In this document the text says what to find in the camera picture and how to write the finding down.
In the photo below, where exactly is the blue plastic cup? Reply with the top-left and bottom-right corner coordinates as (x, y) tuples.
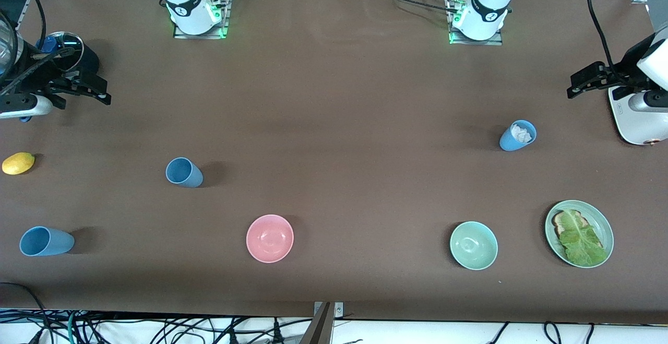
(499, 120), (538, 152)
(19, 226), (75, 257)
(165, 157), (204, 188)

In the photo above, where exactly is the dark blue saucepan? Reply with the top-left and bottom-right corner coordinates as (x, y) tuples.
(20, 31), (100, 123)

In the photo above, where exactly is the white toaster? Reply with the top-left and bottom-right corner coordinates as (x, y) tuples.
(609, 86), (668, 146)

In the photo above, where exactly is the yellow lemon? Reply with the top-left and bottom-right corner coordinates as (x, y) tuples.
(2, 152), (35, 175)

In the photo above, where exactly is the slice of bread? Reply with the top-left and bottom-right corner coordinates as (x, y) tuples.
(552, 209), (606, 251)

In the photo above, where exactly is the mint green plate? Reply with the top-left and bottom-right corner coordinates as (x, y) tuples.
(544, 200), (614, 269)

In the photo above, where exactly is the green lettuce leaf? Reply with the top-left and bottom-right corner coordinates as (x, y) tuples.
(557, 209), (609, 268)

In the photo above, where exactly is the mint green bowl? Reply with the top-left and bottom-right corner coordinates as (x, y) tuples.
(449, 221), (498, 271)

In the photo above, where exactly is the pink bowl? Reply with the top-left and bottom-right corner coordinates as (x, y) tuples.
(246, 214), (294, 264)

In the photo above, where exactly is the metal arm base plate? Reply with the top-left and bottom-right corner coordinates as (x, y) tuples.
(448, 0), (503, 46)
(173, 0), (230, 39)

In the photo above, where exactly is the small metal table bracket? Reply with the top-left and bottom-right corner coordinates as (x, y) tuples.
(313, 302), (344, 318)

